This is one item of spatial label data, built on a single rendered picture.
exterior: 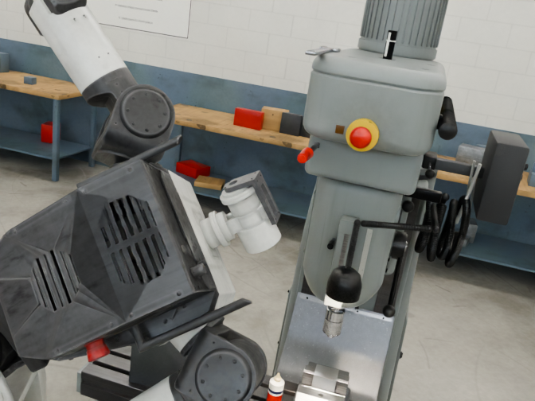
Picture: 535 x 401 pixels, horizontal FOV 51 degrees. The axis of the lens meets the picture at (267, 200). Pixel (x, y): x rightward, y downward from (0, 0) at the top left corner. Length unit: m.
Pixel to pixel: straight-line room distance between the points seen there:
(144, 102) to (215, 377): 0.44
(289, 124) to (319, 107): 4.08
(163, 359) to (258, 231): 0.75
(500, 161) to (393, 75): 0.54
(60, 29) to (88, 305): 0.45
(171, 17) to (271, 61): 1.13
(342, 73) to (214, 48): 4.85
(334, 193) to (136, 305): 0.62
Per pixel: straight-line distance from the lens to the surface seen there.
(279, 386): 1.59
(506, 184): 1.55
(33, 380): 1.15
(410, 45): 1.45
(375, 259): 1.31
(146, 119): 0.92
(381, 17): 1.46
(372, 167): 1.20
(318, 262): 1.33
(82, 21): 1.02
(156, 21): 6.15
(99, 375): 1.71
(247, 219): 0.93
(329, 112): 1.10
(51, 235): 0.85
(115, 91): 0.98
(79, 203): 0.82
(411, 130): 1.09
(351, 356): 1.88
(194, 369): 0.87
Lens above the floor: 1.96
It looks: 19 degrees down
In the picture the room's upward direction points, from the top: 8 degrees clockwise
